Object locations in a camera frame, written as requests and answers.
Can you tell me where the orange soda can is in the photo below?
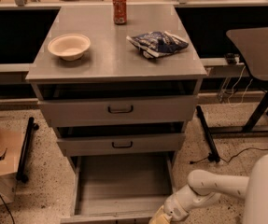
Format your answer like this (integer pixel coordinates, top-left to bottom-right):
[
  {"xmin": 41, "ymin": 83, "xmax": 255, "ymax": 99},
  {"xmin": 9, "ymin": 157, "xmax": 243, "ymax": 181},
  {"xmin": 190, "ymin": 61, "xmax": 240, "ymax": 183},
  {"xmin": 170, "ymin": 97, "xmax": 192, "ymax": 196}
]
[{"xmin": 112, "ymin": 0, "xmax": 127, "ymax": 25}]

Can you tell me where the black left table foot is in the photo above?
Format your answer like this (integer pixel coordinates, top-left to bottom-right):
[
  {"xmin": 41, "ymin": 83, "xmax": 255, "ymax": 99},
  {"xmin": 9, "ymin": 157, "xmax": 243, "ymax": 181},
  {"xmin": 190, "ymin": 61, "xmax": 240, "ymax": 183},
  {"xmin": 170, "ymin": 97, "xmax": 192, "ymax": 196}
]
[{"xmin": 16, "ymin": 117, "xmax": 39, "ymax": 183}]

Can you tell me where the black table foot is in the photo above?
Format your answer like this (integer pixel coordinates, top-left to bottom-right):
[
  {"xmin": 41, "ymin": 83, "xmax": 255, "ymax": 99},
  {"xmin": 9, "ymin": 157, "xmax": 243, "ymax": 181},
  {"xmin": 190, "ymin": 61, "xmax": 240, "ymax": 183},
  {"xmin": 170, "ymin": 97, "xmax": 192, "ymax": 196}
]
[
  {"xmin": 16, "ymin": 117, "xmax": 39, "ymax": 183},
  {"xmin": 196, "ymin": 105, "xmax": 220, "ymax": 162}
]

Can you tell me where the grey drawer cabinet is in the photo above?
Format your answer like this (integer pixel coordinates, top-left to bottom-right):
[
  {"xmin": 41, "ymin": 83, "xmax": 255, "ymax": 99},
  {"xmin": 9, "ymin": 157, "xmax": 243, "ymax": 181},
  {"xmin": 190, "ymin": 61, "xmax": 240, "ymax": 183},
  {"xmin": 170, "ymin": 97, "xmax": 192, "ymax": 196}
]
[{"xmin": 25, "ymin": 4, "xmax": 208, "ymax": 173}]

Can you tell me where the white hanging cable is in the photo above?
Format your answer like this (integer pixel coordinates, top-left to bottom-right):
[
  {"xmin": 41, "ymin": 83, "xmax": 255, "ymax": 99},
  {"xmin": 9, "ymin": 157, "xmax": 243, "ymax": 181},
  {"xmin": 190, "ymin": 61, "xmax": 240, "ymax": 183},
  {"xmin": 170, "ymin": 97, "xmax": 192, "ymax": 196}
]
[{"xmin": 226, "ymin": 64, "xmax": 254, "ymax": 109}]

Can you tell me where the cream paper bowl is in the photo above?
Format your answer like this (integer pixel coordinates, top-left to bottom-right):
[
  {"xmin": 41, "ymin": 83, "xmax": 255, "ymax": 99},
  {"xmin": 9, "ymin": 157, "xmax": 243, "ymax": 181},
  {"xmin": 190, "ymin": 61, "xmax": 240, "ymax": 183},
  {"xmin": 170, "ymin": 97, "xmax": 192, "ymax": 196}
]
[{"xmin": 48, "ymin": 34, "xmax": 91, "ymax": 61}]

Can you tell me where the black right table foot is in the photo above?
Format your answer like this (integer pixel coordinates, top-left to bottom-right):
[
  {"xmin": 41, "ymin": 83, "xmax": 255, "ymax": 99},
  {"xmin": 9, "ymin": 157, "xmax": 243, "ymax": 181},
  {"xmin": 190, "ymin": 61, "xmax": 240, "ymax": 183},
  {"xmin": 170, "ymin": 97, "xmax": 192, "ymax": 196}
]
[{"xmin": 196, "ymin": 105, "xmax": 220, "ymax": 162}]

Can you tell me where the grey drawer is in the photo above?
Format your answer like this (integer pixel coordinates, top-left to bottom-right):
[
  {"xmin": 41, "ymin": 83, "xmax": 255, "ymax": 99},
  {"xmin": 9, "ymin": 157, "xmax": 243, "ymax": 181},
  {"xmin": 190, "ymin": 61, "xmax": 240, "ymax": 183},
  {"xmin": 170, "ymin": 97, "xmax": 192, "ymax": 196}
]
[
  {"xmin": 38, "ymin": 95, "xmax": 198, "ymax": 127},
  {"xmin": 57, "ymin": 133, "xmax": 185, "ymax": 157},
  {"xmin": 60, "ymin": 153, "xmax": 176, "ymax": 224}
]

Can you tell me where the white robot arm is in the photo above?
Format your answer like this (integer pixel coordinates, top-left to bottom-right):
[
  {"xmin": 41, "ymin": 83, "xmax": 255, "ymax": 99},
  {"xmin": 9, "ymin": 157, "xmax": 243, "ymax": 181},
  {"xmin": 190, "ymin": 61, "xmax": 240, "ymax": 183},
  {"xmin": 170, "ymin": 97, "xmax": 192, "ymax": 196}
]
[{"xmin": 148, "ymin": 154, "xmax": 268, "ymax": 224}]

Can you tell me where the blue chip bag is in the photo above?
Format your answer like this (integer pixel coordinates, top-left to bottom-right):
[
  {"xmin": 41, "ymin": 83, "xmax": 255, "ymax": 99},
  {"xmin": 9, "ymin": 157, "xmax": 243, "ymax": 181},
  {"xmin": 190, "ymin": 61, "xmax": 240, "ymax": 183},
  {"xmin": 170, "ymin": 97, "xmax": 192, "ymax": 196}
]
[{"xmin": 126, "ymin": 31, "xmax": 189, "ymax": 59}]

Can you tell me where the black floor cable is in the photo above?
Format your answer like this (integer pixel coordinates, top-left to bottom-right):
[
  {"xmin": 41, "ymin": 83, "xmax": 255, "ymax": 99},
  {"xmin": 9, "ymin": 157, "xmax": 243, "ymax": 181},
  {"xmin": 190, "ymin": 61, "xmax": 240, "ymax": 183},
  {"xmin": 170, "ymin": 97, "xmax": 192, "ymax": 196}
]
[{"xmin": 189, "ymin": 137, "xmax": 268, "ymax": 165}]

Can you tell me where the dark side table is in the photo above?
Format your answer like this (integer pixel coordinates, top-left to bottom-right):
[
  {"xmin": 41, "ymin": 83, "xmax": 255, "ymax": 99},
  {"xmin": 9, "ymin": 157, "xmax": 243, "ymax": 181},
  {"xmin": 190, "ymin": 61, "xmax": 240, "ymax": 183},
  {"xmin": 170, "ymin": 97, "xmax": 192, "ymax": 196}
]
[{"xmin": 226, "ymin": 26, "xmax": 268, "ymax": 134}]

